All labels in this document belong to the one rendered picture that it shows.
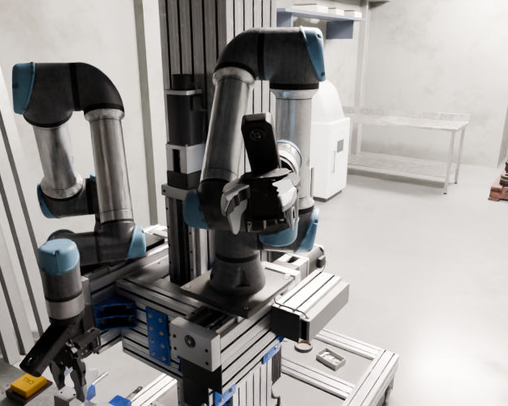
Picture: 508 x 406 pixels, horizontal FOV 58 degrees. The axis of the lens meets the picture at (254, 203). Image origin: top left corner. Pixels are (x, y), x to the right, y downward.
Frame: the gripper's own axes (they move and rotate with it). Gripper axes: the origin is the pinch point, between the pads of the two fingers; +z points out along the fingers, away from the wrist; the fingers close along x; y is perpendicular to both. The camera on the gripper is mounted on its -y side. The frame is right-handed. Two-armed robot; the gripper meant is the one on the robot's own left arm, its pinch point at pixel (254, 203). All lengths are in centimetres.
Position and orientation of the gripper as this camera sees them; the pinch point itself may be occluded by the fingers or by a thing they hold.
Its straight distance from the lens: 57.3
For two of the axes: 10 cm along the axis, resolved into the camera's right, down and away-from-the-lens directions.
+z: -1.5, 3.1, -9.4
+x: -9.8, 0.8, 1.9
